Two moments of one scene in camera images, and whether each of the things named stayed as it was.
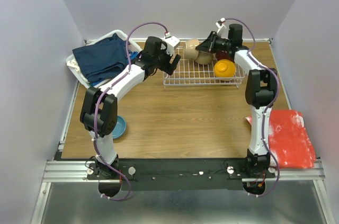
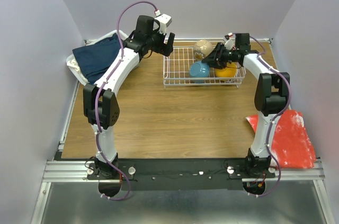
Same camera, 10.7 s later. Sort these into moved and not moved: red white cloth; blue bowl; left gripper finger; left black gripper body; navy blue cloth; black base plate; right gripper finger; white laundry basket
Moved: left gripper finger; left black gripper body; right gripper finger; blue bowl
Not moved: black base plate; navy blue cloth; white laundry basket; red white cloth
